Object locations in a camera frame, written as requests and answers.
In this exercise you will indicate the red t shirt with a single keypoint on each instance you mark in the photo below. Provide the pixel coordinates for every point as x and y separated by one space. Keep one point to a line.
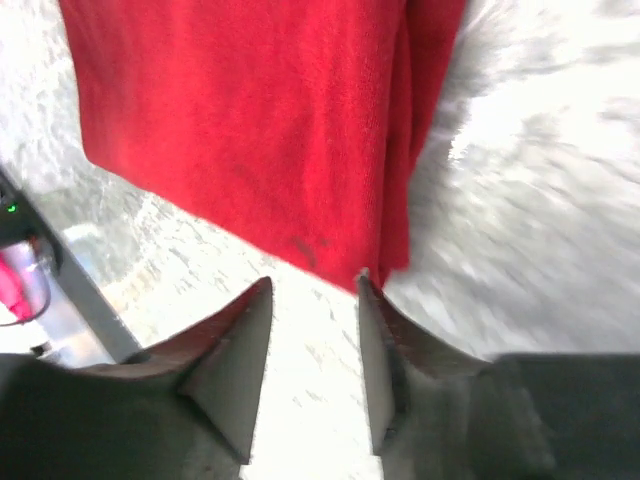
294 125

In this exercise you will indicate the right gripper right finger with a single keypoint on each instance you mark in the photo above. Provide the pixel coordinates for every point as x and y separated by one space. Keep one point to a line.
436 412

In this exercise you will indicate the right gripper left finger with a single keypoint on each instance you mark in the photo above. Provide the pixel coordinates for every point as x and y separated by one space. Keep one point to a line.
184 408

